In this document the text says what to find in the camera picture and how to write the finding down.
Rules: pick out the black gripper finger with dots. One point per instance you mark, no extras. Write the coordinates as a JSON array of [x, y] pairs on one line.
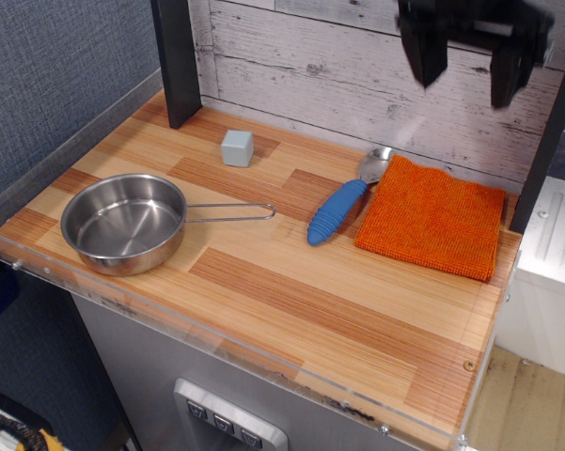
[[511, 65], [425, 46]]

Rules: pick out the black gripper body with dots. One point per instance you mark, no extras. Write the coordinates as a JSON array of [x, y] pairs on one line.
[[485, 24]]

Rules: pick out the orange towel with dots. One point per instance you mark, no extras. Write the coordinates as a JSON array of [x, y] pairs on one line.
[[422, 215]]

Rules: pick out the blue handled metal spoon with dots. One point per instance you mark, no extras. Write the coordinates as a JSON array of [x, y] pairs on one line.
[[330, 216]]

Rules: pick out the grey cube block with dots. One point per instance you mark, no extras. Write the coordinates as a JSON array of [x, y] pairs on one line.
[[237, 148]]

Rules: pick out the white side cabinet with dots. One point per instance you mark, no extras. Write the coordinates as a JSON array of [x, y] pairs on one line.
[[531, 323]]

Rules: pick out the stainless steel pan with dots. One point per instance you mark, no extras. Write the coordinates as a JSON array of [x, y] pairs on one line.
[[132, 223]]

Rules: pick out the clear acrylic front guard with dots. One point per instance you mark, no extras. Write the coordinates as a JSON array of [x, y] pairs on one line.
[[384, 342]]

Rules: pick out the grey toy fridge cabinet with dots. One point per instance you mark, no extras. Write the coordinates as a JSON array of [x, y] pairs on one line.
[[143, 365]]

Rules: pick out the silver dispenser button panel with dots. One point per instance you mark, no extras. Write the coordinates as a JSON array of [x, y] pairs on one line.
[[211, 423]]

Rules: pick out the black mesh yellow bag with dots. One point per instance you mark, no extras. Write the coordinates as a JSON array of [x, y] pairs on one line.
[[28, 438]]

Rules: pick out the dark right upright post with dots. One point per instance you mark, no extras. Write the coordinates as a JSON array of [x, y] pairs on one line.
[[541, 163]]

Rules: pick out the dark upright post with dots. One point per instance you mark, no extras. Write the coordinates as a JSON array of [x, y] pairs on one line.
[[541, 163], [176, 48]]

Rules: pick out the dark left upright post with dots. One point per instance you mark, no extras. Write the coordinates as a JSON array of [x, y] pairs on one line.
[[176, 48]]

